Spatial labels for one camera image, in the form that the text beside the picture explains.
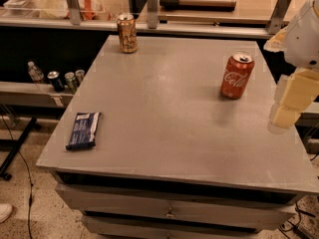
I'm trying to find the clear plastic water bottle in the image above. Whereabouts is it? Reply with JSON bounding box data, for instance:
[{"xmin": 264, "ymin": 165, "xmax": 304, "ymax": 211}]
[{"xmin": 28, "ymin": 61, "xmax": 45, "ymax": 84}]

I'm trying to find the gold soda can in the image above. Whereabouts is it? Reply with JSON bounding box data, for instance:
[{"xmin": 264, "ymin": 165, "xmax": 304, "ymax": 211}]
[{"xmin": 117, "ymin": 13, "xmax": 138, "ymax": 53}]

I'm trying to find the red coca-cola can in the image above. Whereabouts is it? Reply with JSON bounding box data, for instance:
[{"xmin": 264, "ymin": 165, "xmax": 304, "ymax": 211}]
[{"xmin": 220, "ymin": 51, "xmax": 255, "ymax": 100}]

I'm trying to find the dark blue can on shelf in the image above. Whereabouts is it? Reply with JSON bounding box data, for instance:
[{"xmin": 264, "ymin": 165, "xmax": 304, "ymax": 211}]
[{"xmin": 48, "ymin": 71, "xmax": 65, "ymax": 93}]

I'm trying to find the grey metal post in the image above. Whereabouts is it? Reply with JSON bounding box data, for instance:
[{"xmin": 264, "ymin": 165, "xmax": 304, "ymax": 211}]
[
  {"xmin": 66, "ymin": 0, "xmax": 82, "ymax": 25},
  {"xmin": 147, "ymin": 0, "xmax": 158, "ymax": 29}
]

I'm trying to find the blue rxbar blueberry wrapper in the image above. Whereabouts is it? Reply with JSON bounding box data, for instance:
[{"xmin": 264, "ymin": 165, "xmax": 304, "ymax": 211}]
[{"xmin": 66, "ymin": 113, "xmax": 101, "ymax": 150}]

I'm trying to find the silver can on shelf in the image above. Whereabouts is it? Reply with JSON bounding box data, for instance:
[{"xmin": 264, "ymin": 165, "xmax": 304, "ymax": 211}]
[{"xmin": 75, "ymin": 70, "xmax": 85, "ymax": 85}]

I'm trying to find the grey metal post left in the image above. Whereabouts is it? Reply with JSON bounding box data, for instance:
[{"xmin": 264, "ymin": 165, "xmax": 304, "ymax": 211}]
[{"xmin": 66, "ymin": 0, "xmax": 82, "ymax": 25}]

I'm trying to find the orange white plastic bag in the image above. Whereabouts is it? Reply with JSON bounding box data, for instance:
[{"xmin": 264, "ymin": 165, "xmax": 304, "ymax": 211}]
[{"xmin": 79, "ymin": 0, "xmax": 111, "ymax": 21}]

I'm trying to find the black floor cable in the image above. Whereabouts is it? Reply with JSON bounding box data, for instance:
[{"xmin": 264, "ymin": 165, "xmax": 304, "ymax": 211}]
[{"xmin": 0, "ymin": 115, "xmax": 36, "ymax": 239}]

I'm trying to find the grey metal bracket right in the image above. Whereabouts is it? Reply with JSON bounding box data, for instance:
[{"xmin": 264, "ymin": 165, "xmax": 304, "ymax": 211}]
[{"xmin": 266, "ymin": 0, "xmax": 292, "ymax": 35}]

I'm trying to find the white shoe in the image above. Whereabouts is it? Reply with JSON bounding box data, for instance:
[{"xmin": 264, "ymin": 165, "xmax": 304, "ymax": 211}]
[{"xmin": 0, "ymin": 203, "xmax": 13, "ymax": 223}]

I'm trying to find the grey metal post middle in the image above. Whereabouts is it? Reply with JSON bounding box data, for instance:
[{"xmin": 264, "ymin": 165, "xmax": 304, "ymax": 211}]
[{"xmin": 147, "ymin": 0, "xmax": 158, "ymax": 29}]

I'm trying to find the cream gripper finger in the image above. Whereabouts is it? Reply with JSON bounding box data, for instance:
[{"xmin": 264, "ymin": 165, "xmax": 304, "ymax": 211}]
[
  {"xmin": 263, "ymin": 28, "xmax": 287, "ymax": 53},
  {"xmin": 268, "ymin": 68, "xmax": 319, "ymax": 133}
]

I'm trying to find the green can on shelf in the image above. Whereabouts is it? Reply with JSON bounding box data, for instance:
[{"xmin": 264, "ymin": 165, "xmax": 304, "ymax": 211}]
[{"xmin": 65, "ymin": 72, "xmax": 78, "ymax": 94}]

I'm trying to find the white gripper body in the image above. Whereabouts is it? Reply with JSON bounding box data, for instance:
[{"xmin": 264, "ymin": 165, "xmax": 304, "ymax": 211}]
[{"xmin": 284, "ymin": 0, "xmax": 319, "ymax": 69}]

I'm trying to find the grey drawer cabinet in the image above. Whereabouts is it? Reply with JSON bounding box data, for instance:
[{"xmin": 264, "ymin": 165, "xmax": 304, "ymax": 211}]
[{"xmin": 38, "ymin": 37, "xmax": 319, "ymax": 239}]

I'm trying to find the black stand leg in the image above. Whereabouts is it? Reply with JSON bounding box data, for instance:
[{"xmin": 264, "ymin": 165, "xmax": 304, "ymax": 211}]
[{"xmin": 0, "ymin": 118, "xmax": 37, "ymax": 180}]

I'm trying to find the grey side shelf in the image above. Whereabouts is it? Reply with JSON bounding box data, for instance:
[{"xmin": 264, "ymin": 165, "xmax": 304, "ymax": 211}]
[{"xmin": 0, "ymin": 82, "xmax": 73, "ymax": 108}]

